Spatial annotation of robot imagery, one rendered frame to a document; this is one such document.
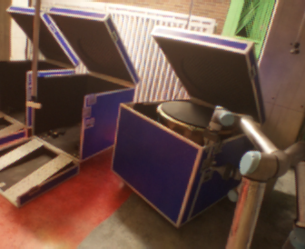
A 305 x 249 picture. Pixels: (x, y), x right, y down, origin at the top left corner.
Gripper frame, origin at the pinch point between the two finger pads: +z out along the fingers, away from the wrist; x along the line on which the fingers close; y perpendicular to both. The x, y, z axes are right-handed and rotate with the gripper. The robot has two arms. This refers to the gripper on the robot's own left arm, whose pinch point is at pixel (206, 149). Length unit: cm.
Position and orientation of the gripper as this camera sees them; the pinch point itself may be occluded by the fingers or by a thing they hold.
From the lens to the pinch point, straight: 185.9
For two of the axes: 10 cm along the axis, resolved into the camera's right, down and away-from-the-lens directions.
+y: 6.7, 0.4, 7.4
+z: -3.1, 9.2, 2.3
